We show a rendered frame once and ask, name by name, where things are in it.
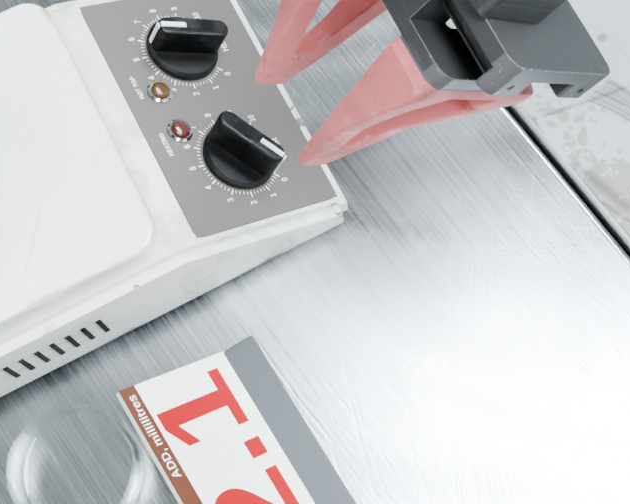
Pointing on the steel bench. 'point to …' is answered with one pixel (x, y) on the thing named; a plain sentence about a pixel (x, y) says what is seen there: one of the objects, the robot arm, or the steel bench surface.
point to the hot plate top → (48, 175)
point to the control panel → (205, 114)
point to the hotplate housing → (150, 301)
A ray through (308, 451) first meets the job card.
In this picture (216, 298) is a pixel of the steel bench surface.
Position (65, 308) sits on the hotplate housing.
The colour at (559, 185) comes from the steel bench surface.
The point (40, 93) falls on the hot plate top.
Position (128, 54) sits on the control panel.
